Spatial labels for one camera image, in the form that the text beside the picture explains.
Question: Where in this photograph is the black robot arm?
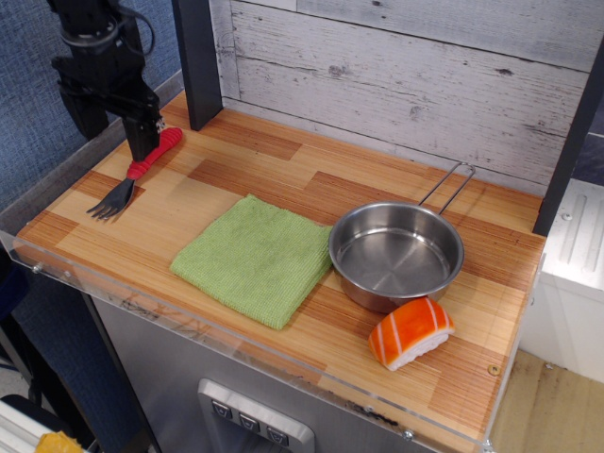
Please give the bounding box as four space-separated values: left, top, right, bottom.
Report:
49 1 163 162

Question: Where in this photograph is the dark right vertical post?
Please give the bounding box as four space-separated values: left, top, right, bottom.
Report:
532 43 603 236

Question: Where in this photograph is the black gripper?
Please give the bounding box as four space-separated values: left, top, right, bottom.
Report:
52 27 164 161

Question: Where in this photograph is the white ribbed sink unit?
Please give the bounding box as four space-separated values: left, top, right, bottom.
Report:
543 178 603 290

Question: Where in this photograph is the silver button control panel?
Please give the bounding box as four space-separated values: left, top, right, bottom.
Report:
197 378 315 452

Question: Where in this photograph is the dark left vertical post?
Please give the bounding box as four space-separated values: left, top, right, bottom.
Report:
172 0 223 131

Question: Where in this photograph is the small steel pan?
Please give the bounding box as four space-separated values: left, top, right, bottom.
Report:
328 162 476 313

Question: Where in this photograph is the green cloth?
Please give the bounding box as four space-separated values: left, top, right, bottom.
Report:
170 194 331 330

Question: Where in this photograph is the red handled metal fork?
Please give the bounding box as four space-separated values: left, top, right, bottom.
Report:
87 127 183 220

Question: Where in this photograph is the clear acrylic edge guard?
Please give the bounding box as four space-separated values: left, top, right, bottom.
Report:
0 229 544 453

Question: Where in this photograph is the salmon nigiri sushi toy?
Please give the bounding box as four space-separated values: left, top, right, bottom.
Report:
368 296 456 371

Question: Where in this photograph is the dark vertical post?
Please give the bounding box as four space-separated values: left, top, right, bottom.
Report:
172 0 223 131
532 43 603 236

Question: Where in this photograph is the yellow object at corner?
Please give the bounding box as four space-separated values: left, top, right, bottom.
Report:
34 431 83 453

